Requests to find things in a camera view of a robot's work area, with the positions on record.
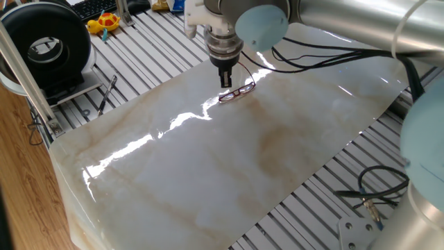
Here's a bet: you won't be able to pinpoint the metal corner bracket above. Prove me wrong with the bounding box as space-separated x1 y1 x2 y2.
48 117 66 138

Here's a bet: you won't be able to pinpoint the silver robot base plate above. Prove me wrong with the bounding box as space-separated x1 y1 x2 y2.
336 215 382 250

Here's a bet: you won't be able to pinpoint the red frame glasses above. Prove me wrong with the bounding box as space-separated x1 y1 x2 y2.
218 60 257 104

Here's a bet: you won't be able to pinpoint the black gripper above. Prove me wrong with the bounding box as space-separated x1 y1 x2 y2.
209 51 241 89

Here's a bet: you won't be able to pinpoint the black keyboard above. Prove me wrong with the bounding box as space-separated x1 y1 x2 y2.
71 0 119 22

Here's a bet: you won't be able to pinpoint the black cable with metal plug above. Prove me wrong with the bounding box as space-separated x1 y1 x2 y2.
332 165 410 232

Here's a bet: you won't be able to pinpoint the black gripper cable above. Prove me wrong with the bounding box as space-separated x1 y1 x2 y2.
241 36 426 103

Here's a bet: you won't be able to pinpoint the silver metal stand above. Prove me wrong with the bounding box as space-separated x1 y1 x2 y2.
115 0 135 28

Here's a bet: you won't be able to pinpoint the white zip tie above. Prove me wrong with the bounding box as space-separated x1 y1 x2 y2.
391 0 431 60

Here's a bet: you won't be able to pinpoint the yellow turtle toy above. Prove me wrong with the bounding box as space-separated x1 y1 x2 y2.
86 10 121 42

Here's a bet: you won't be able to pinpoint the marble pattern table sheet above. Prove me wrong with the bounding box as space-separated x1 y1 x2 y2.
48 22 438 250

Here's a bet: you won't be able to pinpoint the aluminium frame rail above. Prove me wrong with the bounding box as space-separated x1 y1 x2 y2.
0 22 60 135

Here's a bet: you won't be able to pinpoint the thin black cable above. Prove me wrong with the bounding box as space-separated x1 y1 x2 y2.
26 107 44 147

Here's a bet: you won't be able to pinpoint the black ring shaped device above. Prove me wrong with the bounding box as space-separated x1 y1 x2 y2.
0 1 103 107

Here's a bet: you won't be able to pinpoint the black pen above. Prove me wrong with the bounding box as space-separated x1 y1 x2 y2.
96 74 118 117

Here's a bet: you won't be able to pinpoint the yellow snack bag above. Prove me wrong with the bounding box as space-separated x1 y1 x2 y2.
151 0 171 12

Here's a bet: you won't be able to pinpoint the black rounded object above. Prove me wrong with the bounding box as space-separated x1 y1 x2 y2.
126 0 152 15

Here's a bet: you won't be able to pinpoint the blue white snack bag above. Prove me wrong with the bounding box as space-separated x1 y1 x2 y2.
166 0 187 13

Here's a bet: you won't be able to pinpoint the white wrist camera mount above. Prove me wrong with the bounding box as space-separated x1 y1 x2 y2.
182 0 226 39

